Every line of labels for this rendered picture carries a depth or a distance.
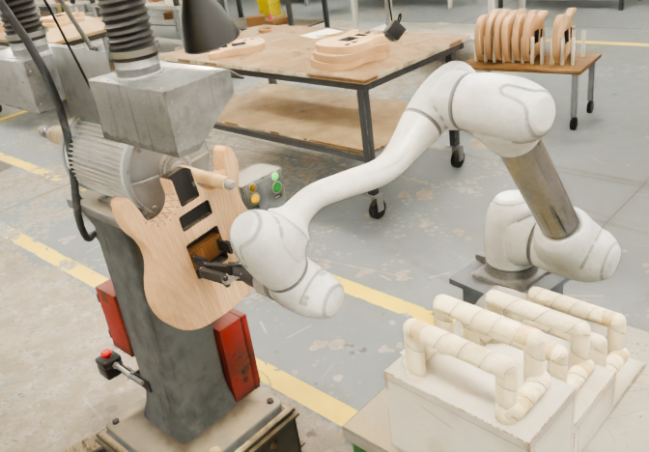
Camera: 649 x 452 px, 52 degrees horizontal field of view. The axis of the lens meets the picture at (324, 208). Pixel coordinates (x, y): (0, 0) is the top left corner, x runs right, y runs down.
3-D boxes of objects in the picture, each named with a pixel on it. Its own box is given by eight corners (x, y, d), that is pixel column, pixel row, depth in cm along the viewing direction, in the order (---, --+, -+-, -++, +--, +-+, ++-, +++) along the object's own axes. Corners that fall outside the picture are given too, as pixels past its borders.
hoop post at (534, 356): (520, 388, 104) (520, 340, 100) (529, 378, 106) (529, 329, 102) (538, 397, 102) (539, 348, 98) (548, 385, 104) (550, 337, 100)
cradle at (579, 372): (549, 401, 112) (550, 385, 110) (578, 364, 119) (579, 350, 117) (568, 409, 109) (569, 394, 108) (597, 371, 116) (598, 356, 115)
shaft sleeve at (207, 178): (187, 164, 169) (187, 176, 170) (177, 165, 167) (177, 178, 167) (233, 177, 157) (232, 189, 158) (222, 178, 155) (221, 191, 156)
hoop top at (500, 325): (429, 312, 112) (428, 296, 111) (440, 303, 114) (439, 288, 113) (539, 356, 99) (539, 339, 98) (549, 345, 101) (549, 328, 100)
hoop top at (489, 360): (399, 337, 107) (397, 321, 106) (411, 327, 109) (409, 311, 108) (510, 387, 94) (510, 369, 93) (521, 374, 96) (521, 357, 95)
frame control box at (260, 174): (194, 253, 210) (177, 179, 199) (244, 225, 224) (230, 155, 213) (245, 274, 195) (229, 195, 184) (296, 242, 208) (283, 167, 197)
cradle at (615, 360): (589, 385, 125) (590, 372, 123) (614, 353, 132) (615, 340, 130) (606, 392, 123) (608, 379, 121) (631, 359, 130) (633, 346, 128)
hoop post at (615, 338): (603, 361, 131) (605, 323, 127) (608, 353, 133) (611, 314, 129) (619, 367, 129) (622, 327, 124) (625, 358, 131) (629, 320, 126)
